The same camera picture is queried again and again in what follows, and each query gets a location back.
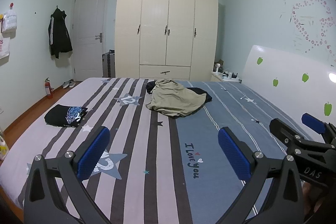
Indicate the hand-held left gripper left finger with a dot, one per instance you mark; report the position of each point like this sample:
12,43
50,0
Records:
94,153

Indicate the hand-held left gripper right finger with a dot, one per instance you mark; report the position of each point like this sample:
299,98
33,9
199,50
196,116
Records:
233,153

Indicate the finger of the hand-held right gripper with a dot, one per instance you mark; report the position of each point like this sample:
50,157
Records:
313,123
282,130

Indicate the khaki pants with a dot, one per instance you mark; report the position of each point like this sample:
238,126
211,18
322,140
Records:
173,100

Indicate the person's right hand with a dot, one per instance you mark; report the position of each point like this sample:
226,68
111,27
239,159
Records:
312,197

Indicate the folded black printed t-shirt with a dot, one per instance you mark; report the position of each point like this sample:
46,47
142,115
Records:
56,115

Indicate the white headboard with apple stickers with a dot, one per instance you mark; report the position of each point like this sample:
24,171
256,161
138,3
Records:
283,74

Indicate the bed with striped star sheet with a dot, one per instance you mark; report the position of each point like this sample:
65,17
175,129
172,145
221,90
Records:
157,161

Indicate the dark navy garment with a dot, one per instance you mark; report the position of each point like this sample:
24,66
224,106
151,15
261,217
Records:
202,94

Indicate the black router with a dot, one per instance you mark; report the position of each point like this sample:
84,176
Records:
234,75

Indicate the white shoe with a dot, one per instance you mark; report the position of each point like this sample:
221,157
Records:
72,82
66,85

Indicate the white nightstand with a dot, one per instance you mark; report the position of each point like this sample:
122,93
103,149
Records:
216,77

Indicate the white power strip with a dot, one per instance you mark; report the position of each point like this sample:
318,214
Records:
226,75

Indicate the red fire extinguisher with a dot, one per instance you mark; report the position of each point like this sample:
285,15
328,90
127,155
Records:
48,88

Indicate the small white fan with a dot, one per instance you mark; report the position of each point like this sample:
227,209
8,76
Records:
219,68

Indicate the silver ribbed trunk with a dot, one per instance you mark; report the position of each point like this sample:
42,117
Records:
109,64

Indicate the white yellow container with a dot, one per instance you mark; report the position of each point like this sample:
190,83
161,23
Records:
3,148

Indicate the black hanging jacket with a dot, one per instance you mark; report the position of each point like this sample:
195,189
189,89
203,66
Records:
59,35

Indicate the white door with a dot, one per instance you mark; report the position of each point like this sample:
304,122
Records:
89,29

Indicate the cream four-door wardrobe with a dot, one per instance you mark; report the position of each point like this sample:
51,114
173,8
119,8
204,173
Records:
155,29

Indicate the white bag with red print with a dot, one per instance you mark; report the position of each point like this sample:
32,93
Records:
4,45

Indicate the white plastic bag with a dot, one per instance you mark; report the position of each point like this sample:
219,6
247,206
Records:
10,21

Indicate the pink flower wall decal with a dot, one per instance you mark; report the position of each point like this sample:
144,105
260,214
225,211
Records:
298,23

